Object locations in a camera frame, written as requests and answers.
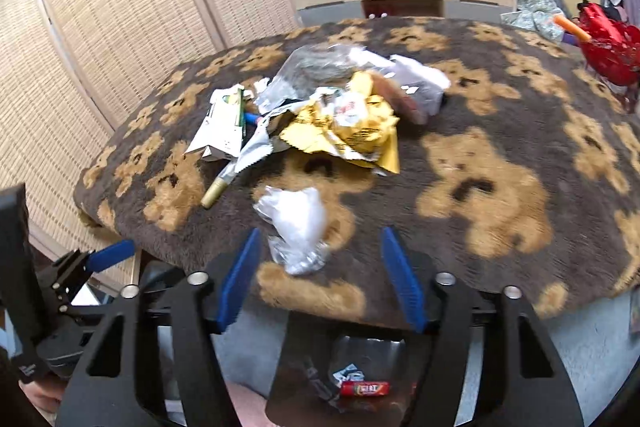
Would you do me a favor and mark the person's left hand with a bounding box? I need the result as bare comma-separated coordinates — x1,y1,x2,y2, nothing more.
18,374,67,426

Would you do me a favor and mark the white plastic wrap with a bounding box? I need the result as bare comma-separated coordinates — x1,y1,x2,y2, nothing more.
254,186,330,277

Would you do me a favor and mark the orange handle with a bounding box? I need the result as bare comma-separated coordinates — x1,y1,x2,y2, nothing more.
552,14,591,42

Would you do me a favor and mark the floral green cloth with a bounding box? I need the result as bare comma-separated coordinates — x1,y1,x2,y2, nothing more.
500,0,565,42

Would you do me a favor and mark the dark trash bin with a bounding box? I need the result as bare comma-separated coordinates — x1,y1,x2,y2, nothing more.
266,312,431,426

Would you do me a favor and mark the red cylindrical can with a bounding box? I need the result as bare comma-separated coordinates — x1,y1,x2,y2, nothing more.
340,381,390,398

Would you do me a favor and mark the yellow snack wrapper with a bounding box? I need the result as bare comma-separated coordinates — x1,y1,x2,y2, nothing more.
279,70,400,174

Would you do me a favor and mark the silver grey foil bag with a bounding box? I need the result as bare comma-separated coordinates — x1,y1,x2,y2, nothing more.
255,44,451,126

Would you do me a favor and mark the white green paper package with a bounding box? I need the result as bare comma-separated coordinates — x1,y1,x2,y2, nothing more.
186,84,244,160

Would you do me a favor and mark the woven bamboo folding screen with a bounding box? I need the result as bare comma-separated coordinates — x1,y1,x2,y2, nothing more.
0,0,302,287

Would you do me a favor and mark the red plastic basket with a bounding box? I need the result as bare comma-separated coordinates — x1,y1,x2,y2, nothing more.
578,0,639,87

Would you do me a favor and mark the teddy bear pattern blanket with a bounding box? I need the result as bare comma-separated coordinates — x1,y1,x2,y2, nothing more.
74,17,639,325

